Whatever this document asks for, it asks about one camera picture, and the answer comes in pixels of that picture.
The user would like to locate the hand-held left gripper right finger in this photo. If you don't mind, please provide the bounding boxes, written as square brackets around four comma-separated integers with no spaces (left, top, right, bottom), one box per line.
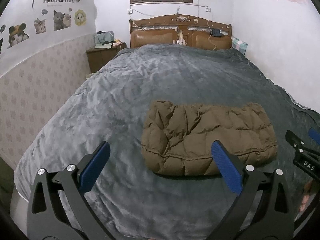
[205,140,295,240]

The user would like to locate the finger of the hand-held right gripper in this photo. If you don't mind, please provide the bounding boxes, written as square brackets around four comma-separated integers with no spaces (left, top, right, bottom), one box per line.
[285,130,320,156]
[308,127,320,146]

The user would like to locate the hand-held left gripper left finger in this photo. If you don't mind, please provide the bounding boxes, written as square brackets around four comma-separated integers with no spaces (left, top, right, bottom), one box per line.
[26,141,118,240]

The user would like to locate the brown puffer jacket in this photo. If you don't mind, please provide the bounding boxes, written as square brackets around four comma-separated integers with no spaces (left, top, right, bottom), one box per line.
[141,100,278,177]

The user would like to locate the person's right hand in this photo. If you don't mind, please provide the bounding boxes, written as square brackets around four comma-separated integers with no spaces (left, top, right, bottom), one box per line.
[299,179,316,213]

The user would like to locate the grey fleece blanket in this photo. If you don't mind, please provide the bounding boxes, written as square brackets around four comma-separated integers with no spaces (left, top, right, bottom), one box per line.
[14,44,320,240]

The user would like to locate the wooden nightstand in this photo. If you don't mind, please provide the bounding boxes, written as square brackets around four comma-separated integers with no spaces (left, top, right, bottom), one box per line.
[86,42,128,74]

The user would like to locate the checkered pillow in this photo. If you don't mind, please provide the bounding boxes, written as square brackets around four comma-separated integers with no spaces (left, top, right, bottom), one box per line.
[231,36,249,55]

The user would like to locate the wooden padded headboard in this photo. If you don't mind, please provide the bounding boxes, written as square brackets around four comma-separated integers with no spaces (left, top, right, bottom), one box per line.
[129,14,232,50]

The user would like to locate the yellow flower cat sticker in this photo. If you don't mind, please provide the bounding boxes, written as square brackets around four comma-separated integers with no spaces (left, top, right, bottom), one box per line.
[74,9,87,27]

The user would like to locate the white charging cable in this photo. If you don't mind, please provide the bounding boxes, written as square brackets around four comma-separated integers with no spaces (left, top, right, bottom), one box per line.
[206,12,217,51]

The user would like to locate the grey cats wall sticker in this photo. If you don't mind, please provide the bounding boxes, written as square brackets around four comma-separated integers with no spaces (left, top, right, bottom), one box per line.
[53,10,72,31]

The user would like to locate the tabby kitten wall sticker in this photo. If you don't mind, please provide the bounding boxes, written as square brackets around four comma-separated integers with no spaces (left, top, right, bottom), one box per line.
[34,18,47,34]

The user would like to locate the calico cat wall sticker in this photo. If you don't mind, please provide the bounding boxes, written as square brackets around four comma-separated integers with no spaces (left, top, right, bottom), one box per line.
[7,23,29,47]

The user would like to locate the lettering wall sticker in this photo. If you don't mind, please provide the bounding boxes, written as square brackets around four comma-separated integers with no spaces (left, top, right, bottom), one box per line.
[42,0,80,5]

